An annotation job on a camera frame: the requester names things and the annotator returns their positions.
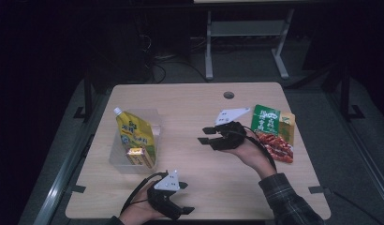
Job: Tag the person's right hand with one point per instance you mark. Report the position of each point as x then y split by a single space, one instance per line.
254 153

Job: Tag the person's left hand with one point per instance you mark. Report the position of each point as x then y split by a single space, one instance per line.
138 211

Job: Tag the yellow green spout pouch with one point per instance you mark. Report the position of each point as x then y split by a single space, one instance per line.
134 131

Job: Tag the yellow green snack packet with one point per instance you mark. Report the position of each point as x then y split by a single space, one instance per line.
288 126

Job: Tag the black metal stand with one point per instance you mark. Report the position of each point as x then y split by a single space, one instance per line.
345 93
87 93

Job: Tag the grey metal stand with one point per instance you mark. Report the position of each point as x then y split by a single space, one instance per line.
246 28

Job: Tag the clear plastic container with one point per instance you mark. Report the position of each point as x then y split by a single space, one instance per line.
118 156

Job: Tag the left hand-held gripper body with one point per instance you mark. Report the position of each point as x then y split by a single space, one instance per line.
163 197

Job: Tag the red and yellow small box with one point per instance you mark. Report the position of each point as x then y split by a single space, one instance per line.
137 155

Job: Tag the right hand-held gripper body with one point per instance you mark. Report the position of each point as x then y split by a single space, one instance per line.
229 134

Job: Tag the green and red snack packet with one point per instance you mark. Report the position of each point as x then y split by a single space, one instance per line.
265 120

